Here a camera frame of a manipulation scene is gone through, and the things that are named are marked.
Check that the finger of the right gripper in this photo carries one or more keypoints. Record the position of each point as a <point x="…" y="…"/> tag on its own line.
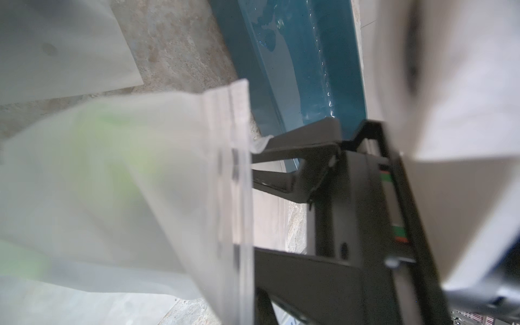
<point x="297" y="186"/>
<point x="292" y="144"/>

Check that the teal plastic bin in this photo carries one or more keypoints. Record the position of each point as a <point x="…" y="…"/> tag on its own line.
<point x="301" y="60"/>

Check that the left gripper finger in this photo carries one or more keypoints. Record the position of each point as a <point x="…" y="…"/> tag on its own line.
<point x="264" y="311"/>

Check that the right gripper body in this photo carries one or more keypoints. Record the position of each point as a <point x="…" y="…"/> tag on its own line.
<point x="367" y="258"/>

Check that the clear zip-top bag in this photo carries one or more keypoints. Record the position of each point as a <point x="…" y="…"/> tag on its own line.
<point x="143" y="193"/>
<point x="57" y="49"/>

